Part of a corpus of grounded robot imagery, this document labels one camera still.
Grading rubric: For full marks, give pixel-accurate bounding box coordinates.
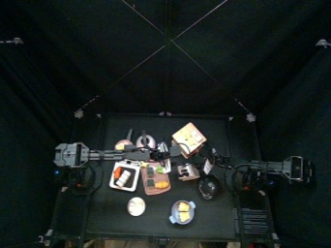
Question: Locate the white egg sushi block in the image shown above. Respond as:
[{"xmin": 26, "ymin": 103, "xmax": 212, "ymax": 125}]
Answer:
[{"xmin": 115, "ymin": 170, "xmax": 132, "ymax": 188}]

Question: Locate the orange salmon sushi block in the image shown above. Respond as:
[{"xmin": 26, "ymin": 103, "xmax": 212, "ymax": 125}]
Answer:
[{"xmin": 112, "ymin": 166, "xmax": 124, "ymax": 180}]

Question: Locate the wooden toy box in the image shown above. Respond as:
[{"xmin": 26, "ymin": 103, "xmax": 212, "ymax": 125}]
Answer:
[{"xmin": 171, "ymin": 121, "xmax": 208, "ymax": 159}]

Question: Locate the pink toy toaster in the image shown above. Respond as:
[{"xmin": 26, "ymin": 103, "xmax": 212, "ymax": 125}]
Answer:
[{"xmin": 176, "ymin": 163, "xmax": 202, "ymax": 182}]

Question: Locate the black toy frying pan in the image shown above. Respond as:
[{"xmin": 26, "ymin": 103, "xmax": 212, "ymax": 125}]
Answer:
[{"xmin": 196, "ymin": 173, "xmax": 223, "ymax": 202}]

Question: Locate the pink cutting board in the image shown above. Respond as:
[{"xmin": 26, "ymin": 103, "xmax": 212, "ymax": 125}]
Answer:
[{"xmin": 140, "ymin": 161, "xmax": 172, "ymax": 197}]

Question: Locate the pink toy ladle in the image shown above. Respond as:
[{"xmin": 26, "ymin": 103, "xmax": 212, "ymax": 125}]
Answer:
[{"xmin": 114, "ymin": 128, "xmax": 136, "ymax": 152}]

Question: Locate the yellow toy croissant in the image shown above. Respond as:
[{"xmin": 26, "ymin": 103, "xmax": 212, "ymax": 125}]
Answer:
[{"xmin": 154, "ymin": 180, "xmax": 171, "ymax": 190}]

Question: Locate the white rectangular sushi tray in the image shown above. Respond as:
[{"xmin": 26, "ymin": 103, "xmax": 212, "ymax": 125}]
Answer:
[{"xmin": 108, "ymin": 160, "xmax": 143, "ymax": 193}]

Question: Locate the yellow toy food in pot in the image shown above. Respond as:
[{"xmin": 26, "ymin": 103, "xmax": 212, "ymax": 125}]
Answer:
[{"xmin": 176, "ymin": 201, "xmax": 191, "ymax": 223}]

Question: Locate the blue toy pot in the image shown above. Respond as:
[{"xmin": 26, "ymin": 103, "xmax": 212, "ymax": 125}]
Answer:
[{"xmin": 168, "ymin": 200, "xmax": 198, "ymax": 226}]

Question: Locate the white round bowl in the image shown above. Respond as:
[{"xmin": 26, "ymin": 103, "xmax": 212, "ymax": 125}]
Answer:
[{"xmin": 126, "ymin": 196, "xmax": 147, "ymax": 217}]

